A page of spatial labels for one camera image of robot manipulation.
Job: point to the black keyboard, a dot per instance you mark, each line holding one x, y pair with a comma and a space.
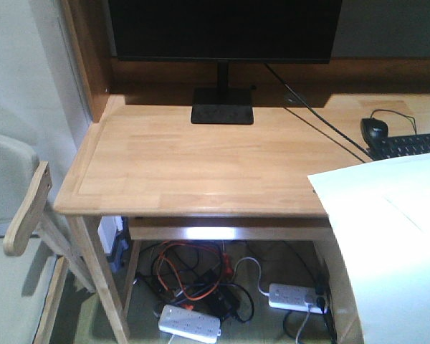
399, 146

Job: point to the wooden armchair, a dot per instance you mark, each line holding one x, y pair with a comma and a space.
35, 255

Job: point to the black computer mouse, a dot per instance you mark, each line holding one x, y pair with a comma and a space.
373, 129

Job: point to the white power strip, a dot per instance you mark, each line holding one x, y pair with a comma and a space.
297, 298
189, 324

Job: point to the wooden desk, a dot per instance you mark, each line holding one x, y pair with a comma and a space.
143, 158

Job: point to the white paper sheet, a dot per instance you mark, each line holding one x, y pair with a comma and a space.
380, 215

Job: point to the white power strip left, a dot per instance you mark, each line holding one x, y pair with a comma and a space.
189, 324

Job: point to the white power strip right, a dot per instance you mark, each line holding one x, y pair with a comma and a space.
297, 298

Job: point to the black monitor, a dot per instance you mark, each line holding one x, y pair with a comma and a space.
224, 32

